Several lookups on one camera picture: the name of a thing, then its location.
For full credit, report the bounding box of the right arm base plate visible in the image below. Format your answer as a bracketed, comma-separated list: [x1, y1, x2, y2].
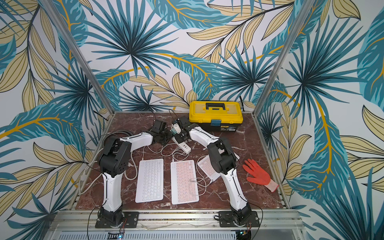
[214, 211, 262, 228]

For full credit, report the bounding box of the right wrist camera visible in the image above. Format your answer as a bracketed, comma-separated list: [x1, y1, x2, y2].
[171, 121, 182, 135]

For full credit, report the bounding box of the white power strip cord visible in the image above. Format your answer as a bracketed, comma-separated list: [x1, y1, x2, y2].
[79, 130, 157, 196]

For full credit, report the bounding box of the aluminium front rail frame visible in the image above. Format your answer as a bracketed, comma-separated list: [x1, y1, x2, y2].
[44, 209, 310, 240]

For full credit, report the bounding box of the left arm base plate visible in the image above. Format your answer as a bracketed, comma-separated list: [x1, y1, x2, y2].
[95, 211, 139, 229]

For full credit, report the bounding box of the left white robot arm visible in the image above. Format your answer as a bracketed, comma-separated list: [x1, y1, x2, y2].
[98, 120, 172, 227]

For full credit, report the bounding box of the yellow black toolbox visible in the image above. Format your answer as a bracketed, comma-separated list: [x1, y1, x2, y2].
[189, 101, 244, 132]

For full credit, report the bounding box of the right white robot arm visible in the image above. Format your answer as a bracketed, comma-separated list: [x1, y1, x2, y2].
[172, 117, 252, 226]

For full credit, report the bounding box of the red work glove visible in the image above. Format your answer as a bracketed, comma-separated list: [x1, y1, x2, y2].
[243, 159, 279, 193]

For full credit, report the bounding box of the white power strip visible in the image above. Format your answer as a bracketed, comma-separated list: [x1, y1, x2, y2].
[172, 137, 192, 154]

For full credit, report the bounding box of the white wireless keyboard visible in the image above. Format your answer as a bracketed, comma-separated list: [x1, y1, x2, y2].
[135, 159, 164, 203]

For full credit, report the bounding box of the pink keyboard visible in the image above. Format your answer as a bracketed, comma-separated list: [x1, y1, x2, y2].
[197, 156, 221, 184]
[171, 160, 200, 205]

